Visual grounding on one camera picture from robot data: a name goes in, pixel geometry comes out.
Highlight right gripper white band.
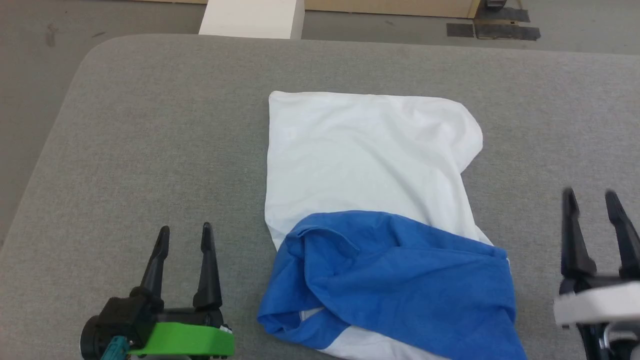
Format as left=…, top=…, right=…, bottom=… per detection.
left=554, top=187, right=640, bottom=329

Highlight white rectangular block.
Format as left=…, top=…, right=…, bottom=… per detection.
left=198, top=0, right=306, bottom=40

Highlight teal cable plug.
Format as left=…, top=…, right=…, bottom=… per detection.
left=101, top=336, right=129, bottom=360

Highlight large black floor mat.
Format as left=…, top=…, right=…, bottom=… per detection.
left=473, top=6, right=542, bottom=42

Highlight small black floor mat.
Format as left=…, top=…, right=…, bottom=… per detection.
left=446, top=22, right=475, bottom=39

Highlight light wooden board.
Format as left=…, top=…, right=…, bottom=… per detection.
left=304, top=0, right=482, bottom=20

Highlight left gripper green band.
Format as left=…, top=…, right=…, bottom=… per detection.
left=80, top=222, right=236, bottom=360

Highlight blue and white garment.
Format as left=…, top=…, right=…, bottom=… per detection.
left=256, top=90, right=529, bottom=360

